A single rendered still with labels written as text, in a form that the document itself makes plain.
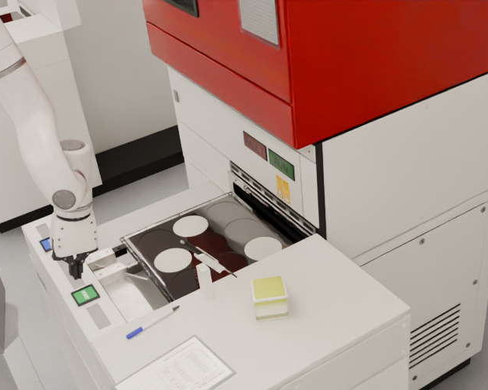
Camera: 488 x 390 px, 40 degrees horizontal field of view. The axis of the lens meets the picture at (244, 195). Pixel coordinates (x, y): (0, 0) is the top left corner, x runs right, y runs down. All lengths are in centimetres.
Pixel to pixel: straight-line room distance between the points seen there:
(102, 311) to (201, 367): 32
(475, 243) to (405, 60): 78
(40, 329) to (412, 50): 207
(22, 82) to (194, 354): 65
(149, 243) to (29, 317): 139
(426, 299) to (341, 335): 80
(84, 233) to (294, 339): 52
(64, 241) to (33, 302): 174
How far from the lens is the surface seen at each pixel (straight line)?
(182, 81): 219
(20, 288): 339
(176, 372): 144
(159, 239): 190
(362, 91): 164
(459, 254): 224
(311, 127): 158
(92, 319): 162
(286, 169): 175
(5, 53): 140
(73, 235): 155
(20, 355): 305
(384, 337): 153
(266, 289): 149
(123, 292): 179
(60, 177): 139
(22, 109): 142
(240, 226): 190
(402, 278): 209
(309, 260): 166
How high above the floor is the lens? 202
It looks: 34 degrees down
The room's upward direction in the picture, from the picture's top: 7 degrees counter-clockwise
